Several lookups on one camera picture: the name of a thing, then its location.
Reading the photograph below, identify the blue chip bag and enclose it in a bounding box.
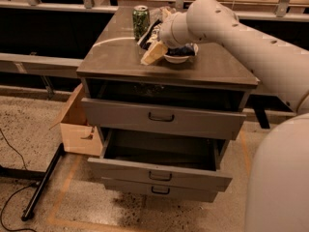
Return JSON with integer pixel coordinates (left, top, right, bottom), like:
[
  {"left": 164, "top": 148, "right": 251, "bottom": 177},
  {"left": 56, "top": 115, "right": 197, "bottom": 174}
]
[{"left": 137, "top": 19, "right": 196, "bottom": 56}]

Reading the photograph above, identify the cardboard box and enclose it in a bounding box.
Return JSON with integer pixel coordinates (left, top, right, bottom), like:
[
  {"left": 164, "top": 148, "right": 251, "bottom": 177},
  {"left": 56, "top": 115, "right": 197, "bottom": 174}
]
[{"left": 50, "top": 84, "right": 102, "bottom": 156}]

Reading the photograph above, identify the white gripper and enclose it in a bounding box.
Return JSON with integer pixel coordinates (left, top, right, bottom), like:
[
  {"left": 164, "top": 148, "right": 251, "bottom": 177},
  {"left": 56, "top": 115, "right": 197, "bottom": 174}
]
[{"left": 141, "top": 8, "right": 193, "bottom": 66}]

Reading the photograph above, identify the clear plastic water bottle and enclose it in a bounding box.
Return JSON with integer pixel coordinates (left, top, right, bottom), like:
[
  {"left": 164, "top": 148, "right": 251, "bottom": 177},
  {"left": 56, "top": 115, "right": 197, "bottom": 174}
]
[{"left": 150, "top": 6, "right": 176, "bottom": 23}]

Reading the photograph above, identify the top grey drawer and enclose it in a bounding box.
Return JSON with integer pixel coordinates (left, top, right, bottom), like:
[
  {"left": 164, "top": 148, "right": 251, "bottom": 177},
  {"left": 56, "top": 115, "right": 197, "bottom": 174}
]
[{"left": 81, "top": 98, "right": 245, "bottom": 140}]

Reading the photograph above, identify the black floor cable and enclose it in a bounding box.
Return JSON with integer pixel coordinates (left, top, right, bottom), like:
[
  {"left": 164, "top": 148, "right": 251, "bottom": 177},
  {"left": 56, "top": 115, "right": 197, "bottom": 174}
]
[{"left": 0, "top": 128, "right": 39, "bottom": 232}]

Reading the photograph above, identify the bottom grey drawer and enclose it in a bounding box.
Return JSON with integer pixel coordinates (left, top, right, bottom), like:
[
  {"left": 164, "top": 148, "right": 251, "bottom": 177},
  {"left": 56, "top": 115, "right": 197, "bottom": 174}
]
[{"left": 102, "top": 179, "right": 217, "bottom": 202}]

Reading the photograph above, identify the black metal floor bar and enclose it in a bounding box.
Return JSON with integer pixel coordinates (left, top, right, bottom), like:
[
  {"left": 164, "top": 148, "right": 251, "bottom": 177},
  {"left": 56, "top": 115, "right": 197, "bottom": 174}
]
[{"left": 21, "top": 143, "right": 65, "bottom": 221}]

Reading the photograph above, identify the middle open grey drawer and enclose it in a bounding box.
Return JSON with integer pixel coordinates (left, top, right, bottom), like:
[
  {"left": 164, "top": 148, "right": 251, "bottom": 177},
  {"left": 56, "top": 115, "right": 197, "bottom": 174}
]
[{"left": 88, "top": 130, "right": 232, "bottom": 192}]

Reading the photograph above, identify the green soda can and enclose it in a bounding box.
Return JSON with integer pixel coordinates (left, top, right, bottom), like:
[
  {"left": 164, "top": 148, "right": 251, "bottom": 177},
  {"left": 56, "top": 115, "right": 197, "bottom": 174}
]
[{"left": 132, "top": 5, "right": 150, "bottom": 40}]

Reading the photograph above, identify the grey drawer cabinet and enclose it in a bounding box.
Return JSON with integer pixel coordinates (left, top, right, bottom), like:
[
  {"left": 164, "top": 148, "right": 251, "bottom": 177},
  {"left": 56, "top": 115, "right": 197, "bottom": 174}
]
[{"left": 76, "top": 6, "right": 260, "bottom": 204}]

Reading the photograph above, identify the white paper bowl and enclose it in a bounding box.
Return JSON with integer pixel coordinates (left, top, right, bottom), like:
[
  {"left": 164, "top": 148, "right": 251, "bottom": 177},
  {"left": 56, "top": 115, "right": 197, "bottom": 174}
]
[{"left": 164, "top": 43, "right": 198, "bottom": 64}]

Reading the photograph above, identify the grey metal rail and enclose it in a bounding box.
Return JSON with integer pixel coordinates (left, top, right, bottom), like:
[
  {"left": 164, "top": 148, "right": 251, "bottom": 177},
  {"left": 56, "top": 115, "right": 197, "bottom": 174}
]
[{"left": 0, "top": 53, "right": 82, "bottom": 78}]

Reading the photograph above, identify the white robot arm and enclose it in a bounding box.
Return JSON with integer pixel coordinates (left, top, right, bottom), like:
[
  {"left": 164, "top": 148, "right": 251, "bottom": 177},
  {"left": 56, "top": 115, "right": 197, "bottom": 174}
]
[{"left": 141, "top": 0, "right": 309, "bottom": 232}]

